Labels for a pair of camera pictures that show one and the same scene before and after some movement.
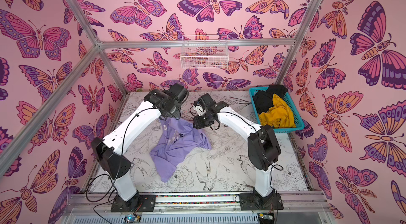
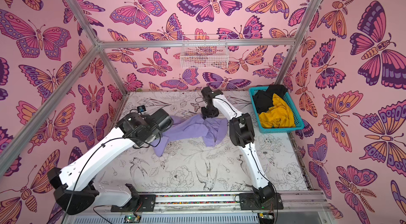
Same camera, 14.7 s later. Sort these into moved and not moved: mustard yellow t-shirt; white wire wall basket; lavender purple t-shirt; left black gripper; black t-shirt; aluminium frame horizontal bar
Moved: left black gripper; lavender purple t-shirt
Not moved: black t-shirt; mustard yellow t-shirt; aluminium frame horizontal bar; white wire wall basket
